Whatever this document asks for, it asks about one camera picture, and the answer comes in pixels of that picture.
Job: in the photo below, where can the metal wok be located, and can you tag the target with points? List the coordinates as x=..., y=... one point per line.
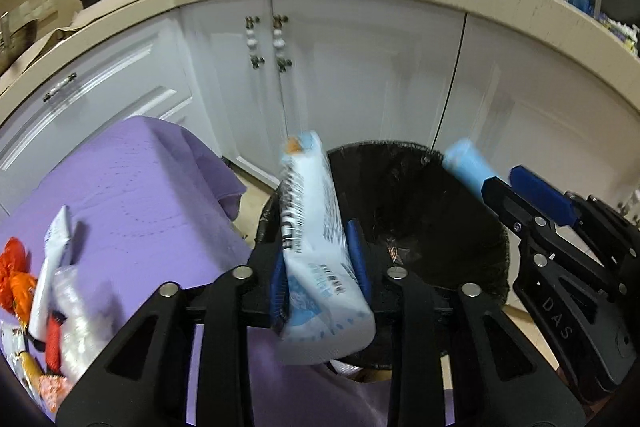
x=17, y=34

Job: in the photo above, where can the red snack packet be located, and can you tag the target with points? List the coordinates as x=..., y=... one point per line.
x=54, y=342

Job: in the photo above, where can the clear plastic wrapper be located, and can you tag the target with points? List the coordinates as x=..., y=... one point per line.
x=80, y=322

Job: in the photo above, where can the white blue tissue packet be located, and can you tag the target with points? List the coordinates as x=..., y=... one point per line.
x=315, y=232

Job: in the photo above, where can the white kitchen cabinet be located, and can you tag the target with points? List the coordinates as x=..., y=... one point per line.
x=350, y=82

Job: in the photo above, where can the black trash bin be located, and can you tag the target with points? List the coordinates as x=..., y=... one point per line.
x=425, y=207

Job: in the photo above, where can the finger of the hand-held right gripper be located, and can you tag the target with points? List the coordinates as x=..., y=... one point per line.
x=507, y=202
x=542, y=194

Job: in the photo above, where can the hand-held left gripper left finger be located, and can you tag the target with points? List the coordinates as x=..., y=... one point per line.
x=277, y=287

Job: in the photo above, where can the white tube wrapper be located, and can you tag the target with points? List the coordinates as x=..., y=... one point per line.
x=50, y=257

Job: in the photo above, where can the purple cloth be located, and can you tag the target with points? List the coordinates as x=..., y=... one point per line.
x=135, y=197

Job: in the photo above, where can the orange wrapper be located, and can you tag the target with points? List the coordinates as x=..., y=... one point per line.
x=15, y=264

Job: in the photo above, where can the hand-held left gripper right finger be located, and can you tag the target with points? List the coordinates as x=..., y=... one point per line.
x=361, y=262

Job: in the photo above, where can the brown wrapper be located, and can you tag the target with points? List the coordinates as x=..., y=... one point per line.
x=394, y=253

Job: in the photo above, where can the light blue packet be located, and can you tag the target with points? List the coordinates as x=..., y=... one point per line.
x=465, y=164

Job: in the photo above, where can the white wall sockets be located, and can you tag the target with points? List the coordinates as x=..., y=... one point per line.
x=42, y=1

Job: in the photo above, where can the orange brown snack packet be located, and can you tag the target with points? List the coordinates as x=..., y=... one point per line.
x=35, y=377

